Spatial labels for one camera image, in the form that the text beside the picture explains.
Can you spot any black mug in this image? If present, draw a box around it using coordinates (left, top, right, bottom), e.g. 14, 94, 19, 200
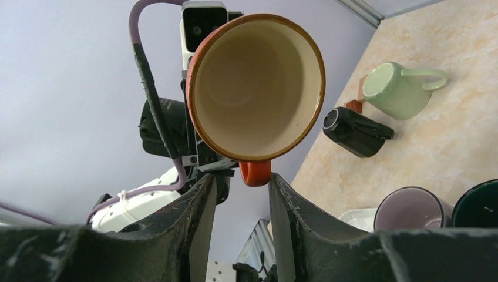
322, 106, 395, 158

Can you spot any orange red mug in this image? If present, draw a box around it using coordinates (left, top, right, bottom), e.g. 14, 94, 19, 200
186, 14, 326, 187

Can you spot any light green mug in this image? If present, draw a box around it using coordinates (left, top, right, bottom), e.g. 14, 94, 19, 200
363, 62, 448, 120

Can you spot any reddish brown wooden block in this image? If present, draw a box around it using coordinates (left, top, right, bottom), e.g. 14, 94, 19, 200
344, 99, 363, 114

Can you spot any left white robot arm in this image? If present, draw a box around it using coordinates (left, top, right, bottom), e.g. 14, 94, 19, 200
88, 98, 237, 233

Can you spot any floral leaf pattern tray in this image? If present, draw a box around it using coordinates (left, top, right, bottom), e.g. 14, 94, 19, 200
339, 208, 377, 233

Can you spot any tan wooden block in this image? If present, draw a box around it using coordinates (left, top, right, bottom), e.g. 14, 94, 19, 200
357, 75, 368, 103

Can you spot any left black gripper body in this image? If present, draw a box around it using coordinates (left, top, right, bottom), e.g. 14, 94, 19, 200
139, 98, 238, 204

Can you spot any lilac purple mug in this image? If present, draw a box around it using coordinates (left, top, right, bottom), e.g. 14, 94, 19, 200
373, 186, 453, 231

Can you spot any dark green mug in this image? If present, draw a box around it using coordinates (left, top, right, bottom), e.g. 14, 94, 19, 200
452, 179, 497, 228

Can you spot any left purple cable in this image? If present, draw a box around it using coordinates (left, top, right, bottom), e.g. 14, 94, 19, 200
0, 0, 190, 227

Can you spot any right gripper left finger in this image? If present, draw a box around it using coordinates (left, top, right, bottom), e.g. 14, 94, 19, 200
1, 174, 217, 281

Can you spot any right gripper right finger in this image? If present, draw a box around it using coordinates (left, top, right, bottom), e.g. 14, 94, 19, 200
268, 173, 497, 281

